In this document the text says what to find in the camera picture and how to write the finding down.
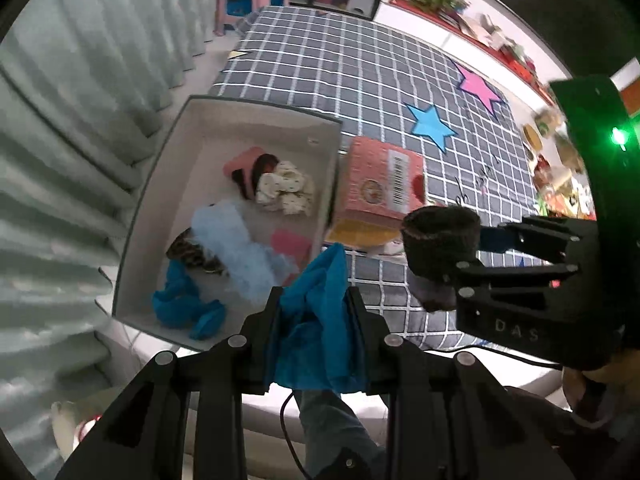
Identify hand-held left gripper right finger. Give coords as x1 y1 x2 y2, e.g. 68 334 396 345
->
347 287 576 480

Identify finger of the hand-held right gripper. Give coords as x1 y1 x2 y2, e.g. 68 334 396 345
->
475 216 597 264
440 257 585 312

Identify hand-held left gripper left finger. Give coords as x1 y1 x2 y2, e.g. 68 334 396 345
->
55 286 288 480

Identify light blue fluffy cloth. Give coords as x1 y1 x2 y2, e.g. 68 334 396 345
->
191 200 296 306

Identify white cardboard box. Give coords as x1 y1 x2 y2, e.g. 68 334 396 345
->
111 94 343 353

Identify dark brown soft item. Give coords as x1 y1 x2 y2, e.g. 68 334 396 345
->
232 154 281 202

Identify pink soft item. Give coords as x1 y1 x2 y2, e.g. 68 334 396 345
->
223 146 266 181

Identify person's right hand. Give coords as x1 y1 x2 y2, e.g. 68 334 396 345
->
562 347 631 426

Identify pile of colourful snack packets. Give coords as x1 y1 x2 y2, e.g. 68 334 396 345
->
525 110 597 221

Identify black pink hair clip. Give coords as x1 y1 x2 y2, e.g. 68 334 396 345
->
472 162 493 197

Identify white mattress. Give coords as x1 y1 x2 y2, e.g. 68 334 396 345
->
95 265 571 446

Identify pink knitted cloth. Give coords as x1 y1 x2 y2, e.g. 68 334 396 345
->
269 229 313 286

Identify leopard print cloth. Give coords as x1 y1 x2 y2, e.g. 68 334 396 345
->
165 227 228 277

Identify jar with yellow lid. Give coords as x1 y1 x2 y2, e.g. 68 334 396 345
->
522 124 545 152

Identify person's jeans leg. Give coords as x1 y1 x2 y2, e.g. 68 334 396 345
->
294 389 397 480

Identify cream floral socks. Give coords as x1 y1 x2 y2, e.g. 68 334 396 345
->
255 160 317 217

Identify pink cardboard box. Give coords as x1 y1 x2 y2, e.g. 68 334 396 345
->
325 136 428 252

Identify grey grid blanket with stars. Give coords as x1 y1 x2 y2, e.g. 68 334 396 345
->
207 6 566 353

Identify red shelf with goods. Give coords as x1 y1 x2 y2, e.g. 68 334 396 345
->
385 0 558 108

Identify pale green curtain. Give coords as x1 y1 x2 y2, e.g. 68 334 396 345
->
0 0 236 480

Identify black cable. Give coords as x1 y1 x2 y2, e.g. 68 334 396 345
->
279 390 312 480

